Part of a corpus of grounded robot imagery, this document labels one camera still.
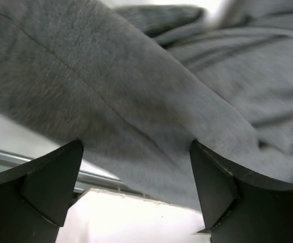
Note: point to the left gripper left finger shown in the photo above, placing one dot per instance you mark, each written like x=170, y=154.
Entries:
x=35, y=196

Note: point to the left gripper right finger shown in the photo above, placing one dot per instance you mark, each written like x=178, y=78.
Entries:
x=238, y=204

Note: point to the grey shorts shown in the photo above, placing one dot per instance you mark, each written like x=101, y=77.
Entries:
x=138, y=84

